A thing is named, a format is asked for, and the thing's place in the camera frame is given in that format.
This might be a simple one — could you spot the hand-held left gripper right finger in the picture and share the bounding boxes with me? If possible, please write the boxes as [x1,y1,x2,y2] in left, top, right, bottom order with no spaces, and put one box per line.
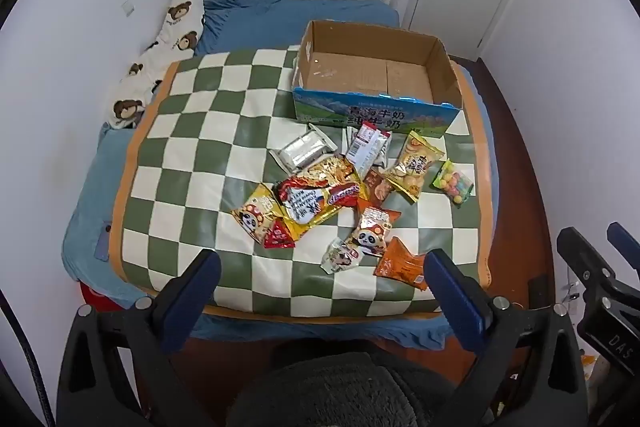
[424,248,589,427]

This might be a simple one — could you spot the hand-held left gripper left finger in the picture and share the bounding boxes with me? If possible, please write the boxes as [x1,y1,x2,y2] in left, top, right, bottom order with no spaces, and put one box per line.
[56,248,222,427]

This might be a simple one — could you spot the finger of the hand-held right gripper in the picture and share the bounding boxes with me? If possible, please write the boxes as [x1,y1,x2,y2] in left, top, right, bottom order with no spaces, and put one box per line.
[556,227,617,296]
[607,221,640,264]

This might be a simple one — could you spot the plain orange snack packet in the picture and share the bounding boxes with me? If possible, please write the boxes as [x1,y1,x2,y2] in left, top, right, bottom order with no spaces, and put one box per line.
[374,236,431,292]

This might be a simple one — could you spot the yellow panda snack packet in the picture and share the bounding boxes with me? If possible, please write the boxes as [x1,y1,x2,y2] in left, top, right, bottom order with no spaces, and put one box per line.
[231,183,286,244]

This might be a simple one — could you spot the red triangular snack packet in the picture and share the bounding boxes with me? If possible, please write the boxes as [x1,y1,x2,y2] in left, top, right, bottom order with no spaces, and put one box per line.
[263,217,296,249]

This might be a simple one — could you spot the orange panda snack packet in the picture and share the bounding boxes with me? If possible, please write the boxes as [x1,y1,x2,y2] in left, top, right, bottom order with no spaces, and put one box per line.
[350,198,402,258]

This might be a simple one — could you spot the small white snack packet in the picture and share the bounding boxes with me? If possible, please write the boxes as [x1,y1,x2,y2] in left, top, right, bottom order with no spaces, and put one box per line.
[320,238,365,273]

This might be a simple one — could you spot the yellow chip packet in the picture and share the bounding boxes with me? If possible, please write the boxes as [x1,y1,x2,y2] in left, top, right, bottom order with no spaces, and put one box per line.
[384,130,446,202]

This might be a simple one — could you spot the large instant noodle packet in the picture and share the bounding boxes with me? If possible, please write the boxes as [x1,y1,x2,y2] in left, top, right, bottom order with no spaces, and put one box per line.
[272,155,362,242]

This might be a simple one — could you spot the red white snack packet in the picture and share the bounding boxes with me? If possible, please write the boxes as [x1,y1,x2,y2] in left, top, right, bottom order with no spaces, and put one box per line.
[346,119,392,172]

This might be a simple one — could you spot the cardboard box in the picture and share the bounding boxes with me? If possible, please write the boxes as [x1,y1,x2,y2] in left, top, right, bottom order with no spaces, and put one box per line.
[291,20,463,138]

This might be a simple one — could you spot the red object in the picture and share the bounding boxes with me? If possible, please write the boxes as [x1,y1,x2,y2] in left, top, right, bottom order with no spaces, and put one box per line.
[80,282,138,310]

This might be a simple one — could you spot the blue tag on sheet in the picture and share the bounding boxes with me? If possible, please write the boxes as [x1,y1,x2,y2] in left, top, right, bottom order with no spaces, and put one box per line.
[95,222,113,262]

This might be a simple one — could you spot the clear bag of coloured candy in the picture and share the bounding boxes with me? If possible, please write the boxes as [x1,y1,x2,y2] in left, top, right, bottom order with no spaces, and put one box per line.
[431,158,475,208]

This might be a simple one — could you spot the brown snack packet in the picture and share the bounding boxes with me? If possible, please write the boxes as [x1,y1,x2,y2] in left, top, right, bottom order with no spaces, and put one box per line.
[361,168,396,208]

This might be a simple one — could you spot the green white checkered mat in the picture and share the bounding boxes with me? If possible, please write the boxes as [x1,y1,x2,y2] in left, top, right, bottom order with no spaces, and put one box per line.
[111,48,496,320]

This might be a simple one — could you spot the dark fuzzy cloth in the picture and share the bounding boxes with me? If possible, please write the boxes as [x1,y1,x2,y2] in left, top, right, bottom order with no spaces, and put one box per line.
[227,349,461,427]

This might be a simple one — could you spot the silver foil snack packet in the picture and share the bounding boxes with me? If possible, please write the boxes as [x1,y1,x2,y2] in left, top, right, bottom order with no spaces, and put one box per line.
[269,123,337,172]

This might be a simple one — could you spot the red snack packet clear edges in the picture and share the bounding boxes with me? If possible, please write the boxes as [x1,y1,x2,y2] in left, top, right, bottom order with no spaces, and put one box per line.
[342,126,390,170]

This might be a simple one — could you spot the white bear print pillow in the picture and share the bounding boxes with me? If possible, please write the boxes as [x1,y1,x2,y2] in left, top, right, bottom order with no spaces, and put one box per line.
[103,0,206,130]

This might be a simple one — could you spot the blue bed sheet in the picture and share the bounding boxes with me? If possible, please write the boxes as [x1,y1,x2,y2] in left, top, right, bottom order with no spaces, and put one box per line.
[61,0,501,353]

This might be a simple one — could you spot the black cable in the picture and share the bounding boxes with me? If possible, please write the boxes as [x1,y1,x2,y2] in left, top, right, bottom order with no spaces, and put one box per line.
[0,289,56,427]

